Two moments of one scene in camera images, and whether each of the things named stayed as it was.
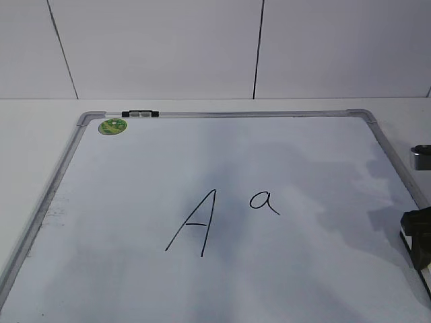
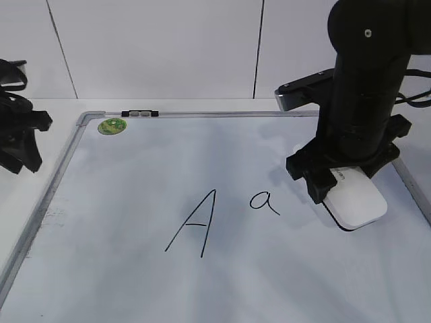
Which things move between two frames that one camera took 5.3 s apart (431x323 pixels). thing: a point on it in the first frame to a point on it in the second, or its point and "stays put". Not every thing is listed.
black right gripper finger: [417, 224] to [320, 182]
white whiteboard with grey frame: [223, 217] stays put
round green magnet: [112, 126] stays put
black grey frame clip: [140, 113] stays put
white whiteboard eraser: [425, 273] to [357, 200]
